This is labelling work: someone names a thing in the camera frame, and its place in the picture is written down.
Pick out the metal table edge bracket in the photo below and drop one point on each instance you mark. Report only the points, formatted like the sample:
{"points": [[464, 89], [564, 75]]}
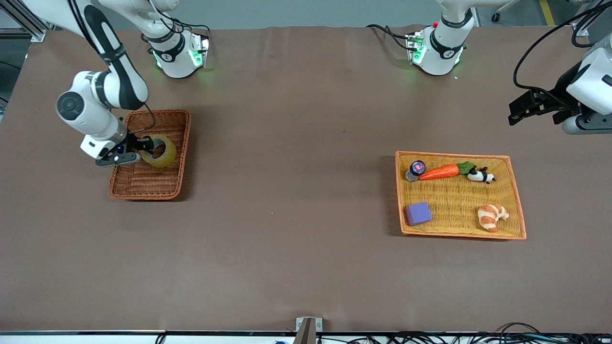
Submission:
{"points": [[308, 327]]}

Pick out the orange yellow wicker basket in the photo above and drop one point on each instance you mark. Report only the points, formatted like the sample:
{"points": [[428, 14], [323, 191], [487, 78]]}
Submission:
{"points": [[454, 222]]}

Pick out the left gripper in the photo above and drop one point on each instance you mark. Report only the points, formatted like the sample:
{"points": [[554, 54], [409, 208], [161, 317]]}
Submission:
{"points": [[563, 90]]}

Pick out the brown table cover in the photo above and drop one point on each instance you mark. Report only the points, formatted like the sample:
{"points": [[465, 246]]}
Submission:
{"points": [[287, 143]]}

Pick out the small bottle purple lid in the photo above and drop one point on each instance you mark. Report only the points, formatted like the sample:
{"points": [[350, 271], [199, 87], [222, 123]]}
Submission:
{"points": [[415, 170]]}

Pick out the toy croissant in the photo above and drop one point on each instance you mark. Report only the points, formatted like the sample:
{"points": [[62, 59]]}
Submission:
{"points": [[490, 217]]}

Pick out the purple cube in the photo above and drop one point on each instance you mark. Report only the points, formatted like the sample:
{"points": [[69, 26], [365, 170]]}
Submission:
{"points": [[418, 213]]}

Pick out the white office chair leg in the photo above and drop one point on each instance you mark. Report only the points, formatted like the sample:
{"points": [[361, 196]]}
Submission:
{"points": [[497, 17]]}

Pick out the black white panda toy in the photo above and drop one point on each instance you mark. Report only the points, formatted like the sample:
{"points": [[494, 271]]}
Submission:
{"points": [[480, 176]]}

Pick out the clear yellowish tape roll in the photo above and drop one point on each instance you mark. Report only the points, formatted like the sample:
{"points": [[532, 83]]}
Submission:
{"points": [[167, 155]]}

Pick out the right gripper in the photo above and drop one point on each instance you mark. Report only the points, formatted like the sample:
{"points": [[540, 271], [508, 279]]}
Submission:
{"points": [[132, 142]]}

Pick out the aluminium frame post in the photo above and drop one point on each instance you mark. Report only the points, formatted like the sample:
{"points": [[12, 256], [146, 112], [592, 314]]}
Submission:
{"points": [[37, 36], [580, 28]]}

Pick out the dark brown wicker basket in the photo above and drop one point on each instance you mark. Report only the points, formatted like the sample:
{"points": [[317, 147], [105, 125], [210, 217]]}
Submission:
{"points": [[143, 184]]}

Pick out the orange toy carrot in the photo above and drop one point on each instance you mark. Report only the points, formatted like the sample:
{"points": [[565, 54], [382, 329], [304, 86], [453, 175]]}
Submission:
{"points": [[437, 172]]}

